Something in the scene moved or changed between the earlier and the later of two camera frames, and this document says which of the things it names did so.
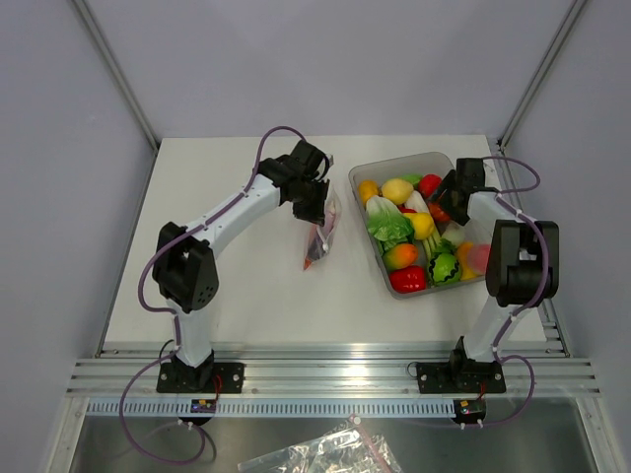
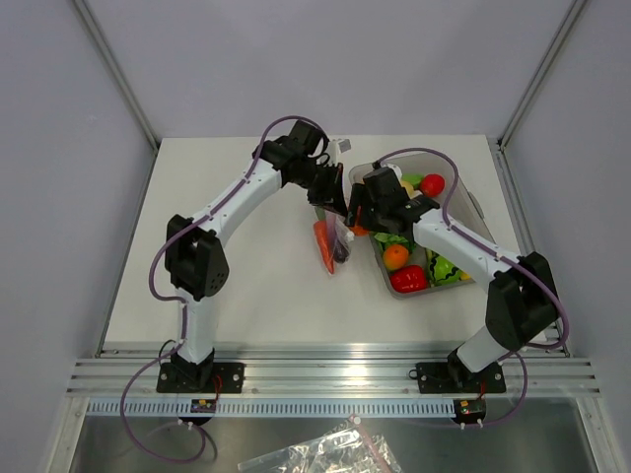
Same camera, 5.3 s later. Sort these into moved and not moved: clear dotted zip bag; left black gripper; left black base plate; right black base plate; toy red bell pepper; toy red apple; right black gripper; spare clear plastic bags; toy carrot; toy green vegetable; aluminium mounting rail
Moved: left black gripper; right black gripper; clear dotted zip bag; toy carrot
Not moved: toy green vegetable; right black base plate; aluminium mounting rail; spare clear plastic bags; left black base plate; toy red apple; toy red bell pepper
